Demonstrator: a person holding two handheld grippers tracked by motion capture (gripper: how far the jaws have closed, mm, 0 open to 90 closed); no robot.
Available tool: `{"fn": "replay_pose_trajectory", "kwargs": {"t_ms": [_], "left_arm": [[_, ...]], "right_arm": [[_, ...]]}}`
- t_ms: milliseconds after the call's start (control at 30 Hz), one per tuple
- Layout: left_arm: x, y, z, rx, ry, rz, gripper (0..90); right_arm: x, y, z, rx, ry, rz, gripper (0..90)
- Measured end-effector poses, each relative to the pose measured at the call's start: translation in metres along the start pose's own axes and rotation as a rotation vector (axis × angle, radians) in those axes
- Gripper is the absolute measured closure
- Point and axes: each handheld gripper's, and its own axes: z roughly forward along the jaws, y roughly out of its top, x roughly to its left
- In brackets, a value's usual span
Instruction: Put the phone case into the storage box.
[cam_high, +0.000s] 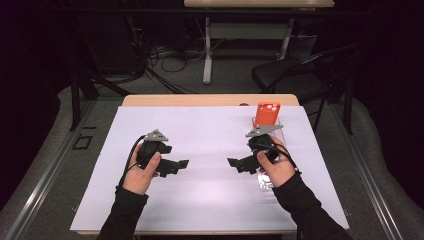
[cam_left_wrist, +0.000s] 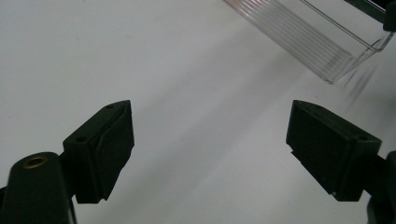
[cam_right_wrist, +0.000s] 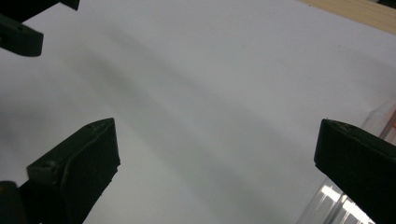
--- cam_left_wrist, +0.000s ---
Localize clear plastic box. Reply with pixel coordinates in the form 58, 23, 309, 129
223, 0, 396, 85

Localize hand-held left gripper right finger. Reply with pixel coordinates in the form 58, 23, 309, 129
285, 99, 383, 203

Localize white table board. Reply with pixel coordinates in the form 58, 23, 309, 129
0, 0, 396, 224

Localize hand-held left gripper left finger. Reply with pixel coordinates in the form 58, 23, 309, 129
62, 99, 135, 204

